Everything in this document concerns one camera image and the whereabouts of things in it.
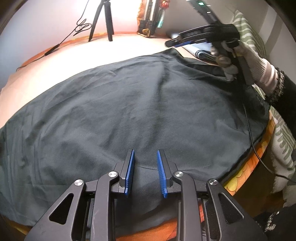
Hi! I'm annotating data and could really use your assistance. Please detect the right forearm dark sleeve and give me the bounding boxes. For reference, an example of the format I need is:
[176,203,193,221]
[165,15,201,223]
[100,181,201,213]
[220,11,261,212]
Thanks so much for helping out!
[267,68,295,126]

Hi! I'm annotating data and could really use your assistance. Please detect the folded light blue cloth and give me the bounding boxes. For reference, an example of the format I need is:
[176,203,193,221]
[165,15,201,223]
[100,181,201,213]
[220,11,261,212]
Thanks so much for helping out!
[183,43,217,65]

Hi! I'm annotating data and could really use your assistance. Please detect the right hand white glove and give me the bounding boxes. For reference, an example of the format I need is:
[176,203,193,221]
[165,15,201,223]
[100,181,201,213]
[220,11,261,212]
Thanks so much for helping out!
[211,41,279,96]

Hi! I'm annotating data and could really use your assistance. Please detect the black tripod cable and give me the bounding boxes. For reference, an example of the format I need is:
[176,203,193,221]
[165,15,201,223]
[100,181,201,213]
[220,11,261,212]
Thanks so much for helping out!
[16,0,92,70]

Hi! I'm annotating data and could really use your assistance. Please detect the orange floral bed sheet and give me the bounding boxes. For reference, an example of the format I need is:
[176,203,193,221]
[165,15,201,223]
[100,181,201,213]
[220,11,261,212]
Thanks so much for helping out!
[6,31,277,241]

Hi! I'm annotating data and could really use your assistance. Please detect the black mini tripod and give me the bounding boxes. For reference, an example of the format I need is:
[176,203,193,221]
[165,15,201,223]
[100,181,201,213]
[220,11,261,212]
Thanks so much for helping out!
[88,0,115,43]

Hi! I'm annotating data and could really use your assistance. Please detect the dark grey pants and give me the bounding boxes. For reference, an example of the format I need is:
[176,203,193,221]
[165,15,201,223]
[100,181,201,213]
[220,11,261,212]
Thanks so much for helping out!
[1,49,269,237]

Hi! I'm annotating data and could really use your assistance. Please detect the green white striped throw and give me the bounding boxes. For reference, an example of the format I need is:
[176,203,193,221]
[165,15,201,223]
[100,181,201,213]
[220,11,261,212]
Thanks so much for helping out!
[232,10,295,207]

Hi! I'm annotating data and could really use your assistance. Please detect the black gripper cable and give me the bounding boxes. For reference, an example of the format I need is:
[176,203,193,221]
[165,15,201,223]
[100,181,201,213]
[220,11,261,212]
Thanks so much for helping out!
[241,101,296,183]

